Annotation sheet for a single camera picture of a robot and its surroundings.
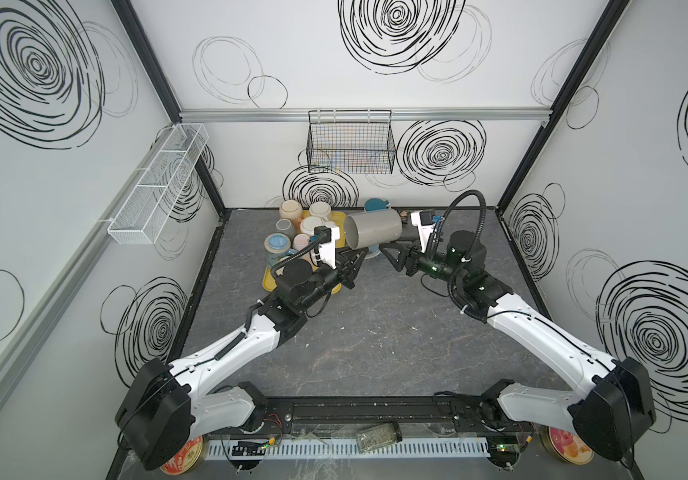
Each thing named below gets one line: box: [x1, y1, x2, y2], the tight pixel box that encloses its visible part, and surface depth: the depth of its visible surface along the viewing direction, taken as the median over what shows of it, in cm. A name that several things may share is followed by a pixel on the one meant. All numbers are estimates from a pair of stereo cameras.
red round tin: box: [159, 436, 204, 476], surface depth 67 cm
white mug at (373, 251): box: [364, 243, 381, 260], surface depth 71 cm
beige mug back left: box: [279, 199, 303, 221], surface depth 111 cm
